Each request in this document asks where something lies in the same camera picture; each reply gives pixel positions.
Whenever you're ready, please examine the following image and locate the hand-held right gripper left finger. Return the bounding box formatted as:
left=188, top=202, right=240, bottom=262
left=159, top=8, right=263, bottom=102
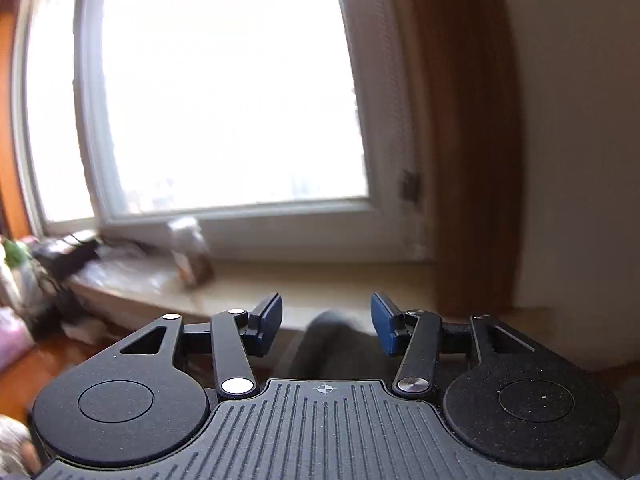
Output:
left=120, top=292, right=283, bottom=402

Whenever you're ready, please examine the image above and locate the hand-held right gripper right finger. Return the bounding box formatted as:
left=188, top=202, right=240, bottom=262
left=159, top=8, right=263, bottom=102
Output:
left=370, top=291, right=538, bottom=402

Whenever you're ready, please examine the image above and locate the grey sweatshirt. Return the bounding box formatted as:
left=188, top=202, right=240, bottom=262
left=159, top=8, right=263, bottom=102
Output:
left=289, top=309, right=403, bottom=382

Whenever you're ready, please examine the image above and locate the beige window sill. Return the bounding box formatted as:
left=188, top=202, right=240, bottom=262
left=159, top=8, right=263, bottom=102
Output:
left=70, top=255, right=553, bottom=333

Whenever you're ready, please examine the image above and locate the glass jar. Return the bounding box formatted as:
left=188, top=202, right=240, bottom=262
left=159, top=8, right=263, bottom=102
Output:
left=166, top=216, right=217, bottom=289

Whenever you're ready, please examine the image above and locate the black window hinge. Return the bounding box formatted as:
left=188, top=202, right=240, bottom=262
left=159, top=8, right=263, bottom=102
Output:
left=401, top=170, right=421, bottom=204

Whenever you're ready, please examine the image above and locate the clear plastic bag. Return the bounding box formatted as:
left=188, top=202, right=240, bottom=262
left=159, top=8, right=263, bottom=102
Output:
left=75, top=240, right=191, bottom=307

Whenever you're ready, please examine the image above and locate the wooden window trim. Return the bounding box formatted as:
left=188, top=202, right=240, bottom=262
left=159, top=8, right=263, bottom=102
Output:
left=400, top=0, right=527, bottom=322

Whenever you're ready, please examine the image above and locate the dark object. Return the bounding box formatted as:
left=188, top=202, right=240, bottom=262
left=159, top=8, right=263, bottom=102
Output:
left=31, top=230, right=103, bottom=283

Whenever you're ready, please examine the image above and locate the white framed window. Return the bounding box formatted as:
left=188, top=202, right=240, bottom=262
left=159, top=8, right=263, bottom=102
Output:
left=15, top=0, right=433, bottom=263

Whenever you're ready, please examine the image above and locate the pink object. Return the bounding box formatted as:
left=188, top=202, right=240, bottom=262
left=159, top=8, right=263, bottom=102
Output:
left=0, top=305, right=35, bottom=377

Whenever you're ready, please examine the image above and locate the green object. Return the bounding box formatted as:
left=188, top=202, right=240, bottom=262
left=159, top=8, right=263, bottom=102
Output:
left=2, top=237, right=32, bottom=267

